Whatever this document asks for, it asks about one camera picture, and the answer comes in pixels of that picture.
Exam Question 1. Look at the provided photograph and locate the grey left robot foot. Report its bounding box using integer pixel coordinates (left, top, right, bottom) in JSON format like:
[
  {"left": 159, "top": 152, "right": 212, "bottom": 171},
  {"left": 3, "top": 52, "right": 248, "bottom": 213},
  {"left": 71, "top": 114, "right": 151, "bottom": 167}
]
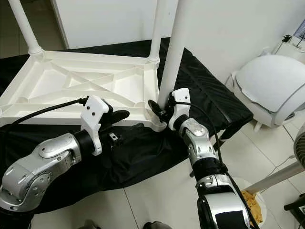
[{"left": 83, "top": 219, "right": 102, "bottom": 229}]

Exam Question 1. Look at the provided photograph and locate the black stand base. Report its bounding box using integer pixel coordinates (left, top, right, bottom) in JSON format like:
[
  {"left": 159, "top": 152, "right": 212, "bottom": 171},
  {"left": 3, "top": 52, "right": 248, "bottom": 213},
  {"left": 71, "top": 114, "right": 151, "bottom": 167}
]
[{"left": 285, "top": 193, "right": 305, "bottom": 213}]

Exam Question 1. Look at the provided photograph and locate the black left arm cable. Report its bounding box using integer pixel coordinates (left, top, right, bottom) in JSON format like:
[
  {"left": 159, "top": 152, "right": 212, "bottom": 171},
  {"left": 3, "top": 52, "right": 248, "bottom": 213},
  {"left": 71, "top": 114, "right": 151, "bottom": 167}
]
[{"left": 5, "top": 96, "right": 90, "bottom": 128}]

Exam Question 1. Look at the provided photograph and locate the black tablecloth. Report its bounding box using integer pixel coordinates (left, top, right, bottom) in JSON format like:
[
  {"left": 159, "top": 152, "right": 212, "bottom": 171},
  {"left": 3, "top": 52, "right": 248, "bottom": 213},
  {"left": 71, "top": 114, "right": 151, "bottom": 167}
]
[{"left": 0, "top": 37, "right": 254, "bottom": 216}]

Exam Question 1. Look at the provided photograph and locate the thin white floor cable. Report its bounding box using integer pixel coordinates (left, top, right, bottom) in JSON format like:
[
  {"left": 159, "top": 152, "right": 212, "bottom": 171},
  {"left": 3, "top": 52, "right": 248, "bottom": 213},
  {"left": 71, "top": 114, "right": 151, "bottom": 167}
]
[{"left": 264, "top": 152, "right": 299, "bottom": 180}]

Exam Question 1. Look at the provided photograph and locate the white round basin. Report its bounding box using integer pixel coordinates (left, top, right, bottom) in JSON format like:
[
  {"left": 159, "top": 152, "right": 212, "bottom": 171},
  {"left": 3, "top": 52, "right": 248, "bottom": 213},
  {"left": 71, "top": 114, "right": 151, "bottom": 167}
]
[{"left": 237, "top": 178, "right": 268, "bottom": 228}]

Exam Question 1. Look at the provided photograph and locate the white round appliance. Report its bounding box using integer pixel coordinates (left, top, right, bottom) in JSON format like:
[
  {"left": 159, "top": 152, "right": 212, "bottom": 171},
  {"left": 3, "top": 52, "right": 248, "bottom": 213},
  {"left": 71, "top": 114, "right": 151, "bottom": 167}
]
[{"left": 225, "top": 53, "right": 305, "bottom": 130}]

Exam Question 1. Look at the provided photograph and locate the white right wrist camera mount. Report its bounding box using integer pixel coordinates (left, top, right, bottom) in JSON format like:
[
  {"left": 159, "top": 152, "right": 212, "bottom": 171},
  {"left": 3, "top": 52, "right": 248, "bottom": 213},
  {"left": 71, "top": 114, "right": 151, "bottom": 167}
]
[{"left": 168, "top": 88, "right": 192, "bottom": 131}]

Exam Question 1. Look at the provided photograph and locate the white plastic table top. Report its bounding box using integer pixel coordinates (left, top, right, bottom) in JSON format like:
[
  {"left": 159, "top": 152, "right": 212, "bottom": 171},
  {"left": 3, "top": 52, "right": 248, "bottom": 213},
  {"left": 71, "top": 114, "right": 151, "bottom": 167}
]
[{"left": 0, "top": 50, "right": 165, "bottom": 132}]

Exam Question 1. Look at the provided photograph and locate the grey robot foot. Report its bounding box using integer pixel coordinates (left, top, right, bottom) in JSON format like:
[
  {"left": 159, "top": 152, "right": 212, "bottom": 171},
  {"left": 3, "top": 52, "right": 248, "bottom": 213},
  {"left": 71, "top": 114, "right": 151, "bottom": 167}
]
[
  {"left": 143, "top": 221, "right": 168, "bottom": 229},
  {"left": 83, "top": 219, "right": 102, "bottom": 229}
]

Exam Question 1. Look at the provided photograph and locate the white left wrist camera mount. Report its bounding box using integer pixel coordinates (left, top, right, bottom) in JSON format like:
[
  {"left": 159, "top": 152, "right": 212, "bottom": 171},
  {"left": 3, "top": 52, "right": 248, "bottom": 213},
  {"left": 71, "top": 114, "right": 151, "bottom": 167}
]
[{"left": 80, "top": 95, "right": 111, "bottom": 156}]

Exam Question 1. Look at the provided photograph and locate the grey right robot foot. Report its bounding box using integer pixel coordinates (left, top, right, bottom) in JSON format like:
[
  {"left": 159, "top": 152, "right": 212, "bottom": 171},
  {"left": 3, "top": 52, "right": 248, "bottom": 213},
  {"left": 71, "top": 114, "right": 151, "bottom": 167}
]
[{"left": 143, "top": 221, "right": 168, "bottom": 229}]

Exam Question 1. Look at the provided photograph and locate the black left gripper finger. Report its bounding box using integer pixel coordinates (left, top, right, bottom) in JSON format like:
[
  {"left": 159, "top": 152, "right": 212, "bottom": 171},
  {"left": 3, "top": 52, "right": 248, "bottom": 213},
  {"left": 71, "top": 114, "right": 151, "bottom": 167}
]
[
  {"left": 117, "top": 123, "right": 146, "bottom": 144},
  {"left": 107, "top": 109, "right": 131, "bottom": 123}
]

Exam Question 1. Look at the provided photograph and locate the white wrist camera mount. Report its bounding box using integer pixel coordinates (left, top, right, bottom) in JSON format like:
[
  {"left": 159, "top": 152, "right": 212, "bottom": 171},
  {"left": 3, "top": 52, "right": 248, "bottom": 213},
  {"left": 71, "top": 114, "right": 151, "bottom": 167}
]
[
  {"left": 80, "top": 95, "right": 111, "bottom": 156},
  {"left": 168, "top": 88, "right": 192, "bottom": 131}
]

